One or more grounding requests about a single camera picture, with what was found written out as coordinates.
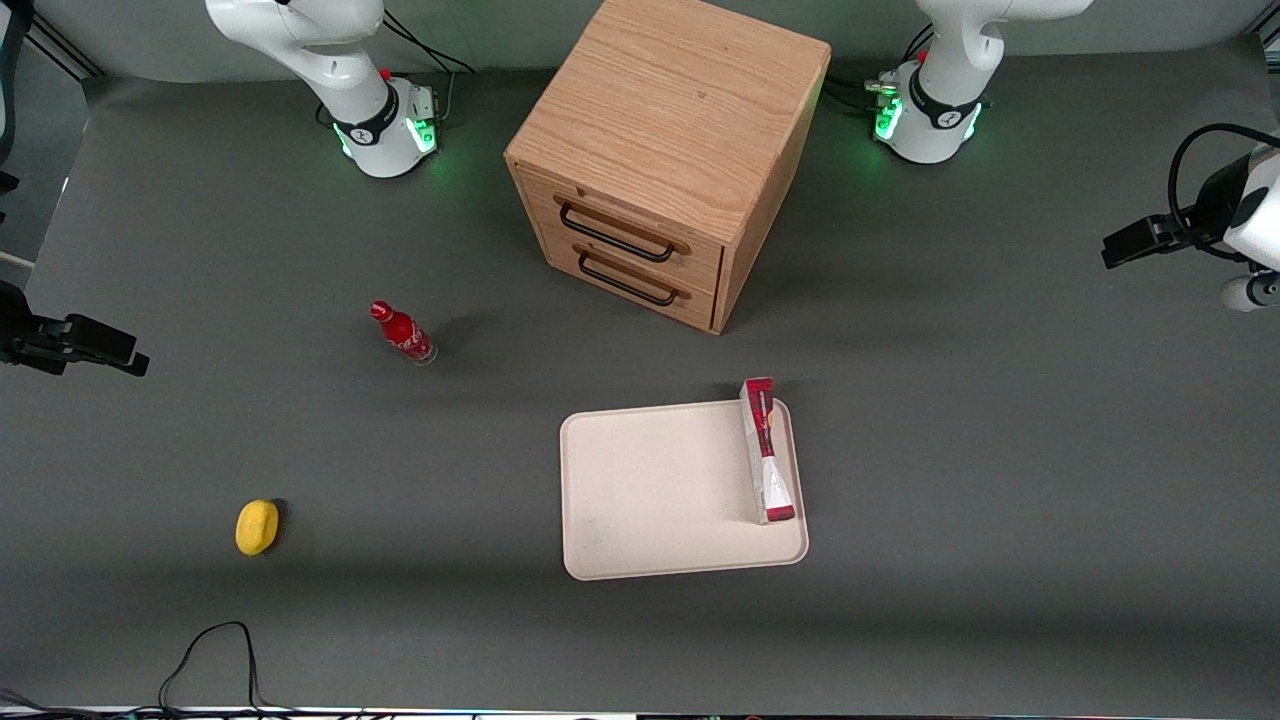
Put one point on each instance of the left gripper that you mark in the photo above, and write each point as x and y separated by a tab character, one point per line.
1207	209

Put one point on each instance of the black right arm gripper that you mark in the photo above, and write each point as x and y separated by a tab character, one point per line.
18	325

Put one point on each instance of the red tartan cookie box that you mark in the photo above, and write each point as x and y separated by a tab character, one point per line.
765	450

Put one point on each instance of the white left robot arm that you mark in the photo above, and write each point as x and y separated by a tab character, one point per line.
950	80

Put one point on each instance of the cream rectangular tray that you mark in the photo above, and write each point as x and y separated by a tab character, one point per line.
660	490

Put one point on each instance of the yellow lemon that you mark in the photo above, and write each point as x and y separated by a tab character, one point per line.
257	527

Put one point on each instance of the red cola bottle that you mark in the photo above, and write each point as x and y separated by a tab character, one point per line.
405	335

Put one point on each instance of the wooden drawer front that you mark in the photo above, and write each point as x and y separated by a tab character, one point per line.
700	255
700	305

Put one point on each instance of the wooden drawer cabinet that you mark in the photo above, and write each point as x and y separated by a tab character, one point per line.
670	100

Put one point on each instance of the black frame bar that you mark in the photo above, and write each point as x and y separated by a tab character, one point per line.
62	50

